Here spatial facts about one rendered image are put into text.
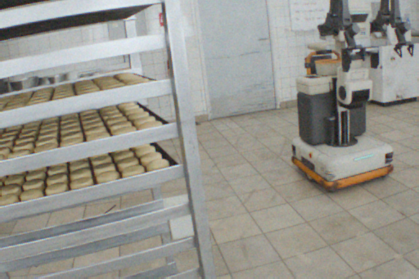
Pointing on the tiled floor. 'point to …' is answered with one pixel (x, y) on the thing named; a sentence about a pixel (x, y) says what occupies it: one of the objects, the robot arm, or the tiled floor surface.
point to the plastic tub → (181, 226)
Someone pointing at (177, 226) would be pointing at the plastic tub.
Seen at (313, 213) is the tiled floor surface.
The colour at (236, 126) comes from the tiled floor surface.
